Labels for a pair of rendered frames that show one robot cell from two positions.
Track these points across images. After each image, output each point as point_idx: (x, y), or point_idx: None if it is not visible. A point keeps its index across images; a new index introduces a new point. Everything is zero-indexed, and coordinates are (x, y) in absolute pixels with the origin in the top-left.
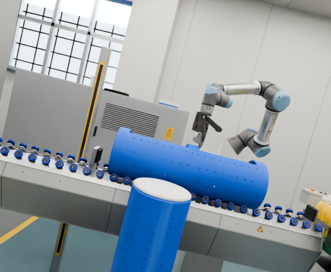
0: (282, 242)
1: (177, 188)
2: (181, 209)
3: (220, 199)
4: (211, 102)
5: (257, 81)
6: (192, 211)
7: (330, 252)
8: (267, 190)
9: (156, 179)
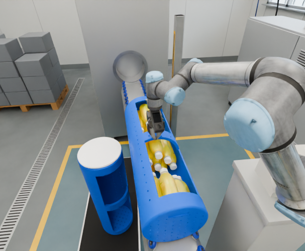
0: None
1: (106, 158)
2: (82, 169)
3: None
4: (147, 94)
5: (254, 61)
6: None
7: None
8: (142, 231)
9: (116, 145)
